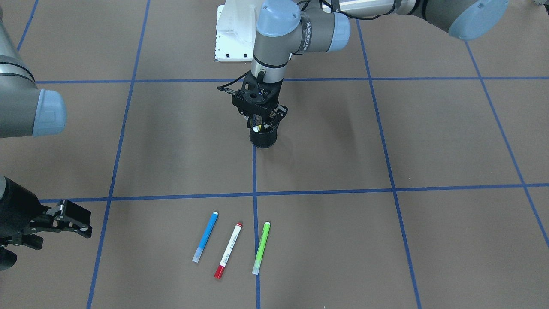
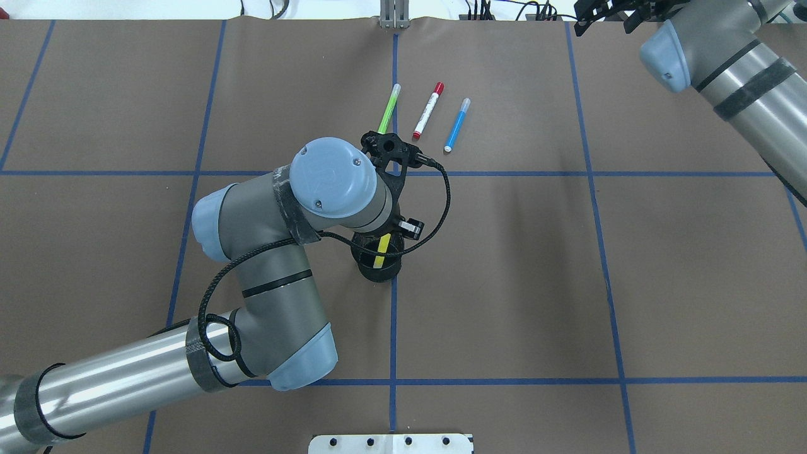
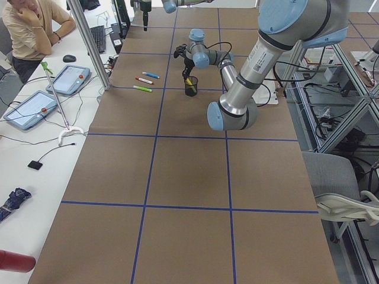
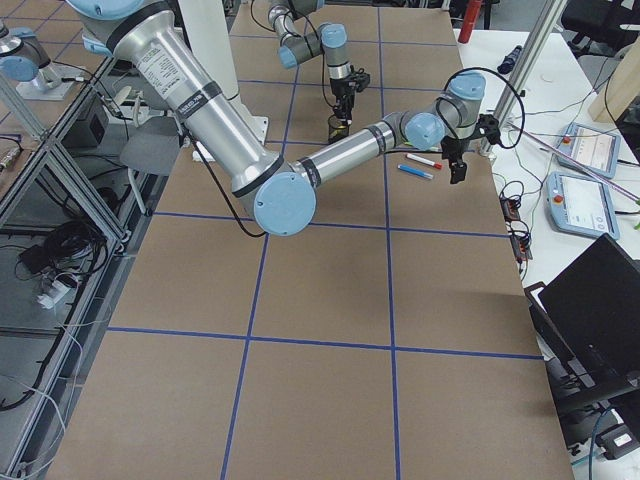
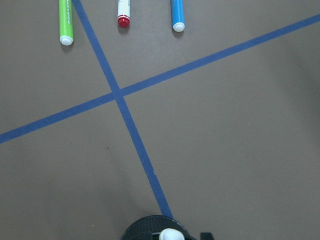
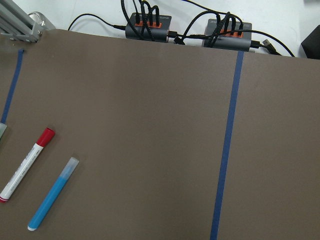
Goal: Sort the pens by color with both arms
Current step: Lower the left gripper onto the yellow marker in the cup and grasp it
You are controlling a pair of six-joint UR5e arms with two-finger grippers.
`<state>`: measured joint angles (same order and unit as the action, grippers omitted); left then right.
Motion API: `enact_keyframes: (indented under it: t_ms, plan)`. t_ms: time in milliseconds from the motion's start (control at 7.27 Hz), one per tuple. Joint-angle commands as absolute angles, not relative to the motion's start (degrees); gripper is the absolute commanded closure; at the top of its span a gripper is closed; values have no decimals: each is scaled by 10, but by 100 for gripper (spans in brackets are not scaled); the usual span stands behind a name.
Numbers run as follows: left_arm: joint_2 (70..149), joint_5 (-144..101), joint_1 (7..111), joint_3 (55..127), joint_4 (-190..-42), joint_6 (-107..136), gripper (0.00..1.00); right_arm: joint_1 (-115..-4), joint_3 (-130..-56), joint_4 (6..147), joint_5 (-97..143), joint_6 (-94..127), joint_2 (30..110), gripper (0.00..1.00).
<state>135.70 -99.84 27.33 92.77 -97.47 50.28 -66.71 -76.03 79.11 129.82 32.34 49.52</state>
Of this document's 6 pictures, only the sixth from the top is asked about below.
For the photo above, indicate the blue highlighter pen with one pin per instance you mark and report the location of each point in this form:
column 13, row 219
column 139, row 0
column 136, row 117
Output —
column 52, row 195

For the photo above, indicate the red cap white marker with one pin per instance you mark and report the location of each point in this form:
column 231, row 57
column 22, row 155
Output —
column 26, row 164

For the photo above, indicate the green highlighter pen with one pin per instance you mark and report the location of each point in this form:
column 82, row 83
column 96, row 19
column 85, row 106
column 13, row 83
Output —
column 3, row 128

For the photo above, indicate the near grey USB hub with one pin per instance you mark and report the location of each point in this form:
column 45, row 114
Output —
column 159, row 31

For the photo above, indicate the grey usb hub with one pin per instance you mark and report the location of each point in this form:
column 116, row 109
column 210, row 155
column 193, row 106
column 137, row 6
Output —
column 159, row 31
column 229, row 42

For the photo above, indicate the far grey USB hub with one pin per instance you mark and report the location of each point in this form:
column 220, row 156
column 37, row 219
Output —
column 229, row 42

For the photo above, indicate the aluminium frame post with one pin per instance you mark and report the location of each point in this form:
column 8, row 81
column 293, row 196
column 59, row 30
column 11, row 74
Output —
column 17, row 25

